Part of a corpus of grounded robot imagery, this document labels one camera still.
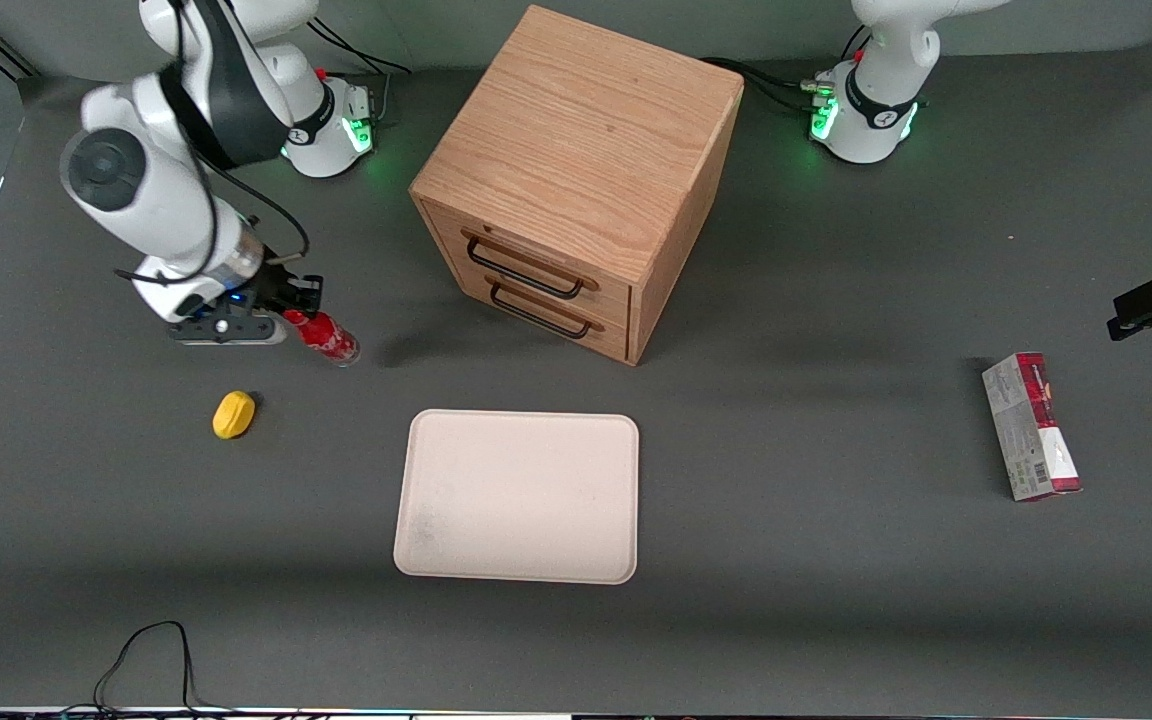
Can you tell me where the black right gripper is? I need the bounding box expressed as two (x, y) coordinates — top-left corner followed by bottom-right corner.
(232, 268), (326, 319)

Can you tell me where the red coke bottle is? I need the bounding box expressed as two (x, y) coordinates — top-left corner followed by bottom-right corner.
(283, 309), (362, 368)

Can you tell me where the beige rectangular tray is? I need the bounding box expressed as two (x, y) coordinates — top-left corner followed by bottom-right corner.
(393, 408), (641, 586)

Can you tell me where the yellow lemon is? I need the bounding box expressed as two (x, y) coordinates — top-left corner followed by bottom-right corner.
(212, 390), (257, 441)

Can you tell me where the grey and red carton box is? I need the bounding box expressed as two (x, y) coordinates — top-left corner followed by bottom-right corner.
(981, 351), (1083, 503)

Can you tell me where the wooden two-drawer cabinet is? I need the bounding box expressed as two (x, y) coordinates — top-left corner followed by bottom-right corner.
(408, 4), (745, 367)

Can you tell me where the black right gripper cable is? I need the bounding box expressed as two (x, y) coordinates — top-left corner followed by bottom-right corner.
(114, 0), (312, 291)

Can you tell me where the black drawer handle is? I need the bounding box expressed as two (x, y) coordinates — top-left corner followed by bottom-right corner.
(465, 236), (585, 301)
(489, 284), (595, 341)

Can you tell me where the black right arm base cable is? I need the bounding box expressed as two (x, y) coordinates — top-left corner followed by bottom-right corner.
(308, 14), (413, 77)

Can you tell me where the black arm base cable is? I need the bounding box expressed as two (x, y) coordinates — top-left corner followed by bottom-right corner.
(308, 14), (413, 77)
(700, 56), (837, 113)

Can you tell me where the black looped table cable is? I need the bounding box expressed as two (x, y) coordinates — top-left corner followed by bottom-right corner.
(56, 620), (237, 716)

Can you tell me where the black left arm base cable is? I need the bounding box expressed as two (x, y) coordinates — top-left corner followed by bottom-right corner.
(700, 56), (837, 113)

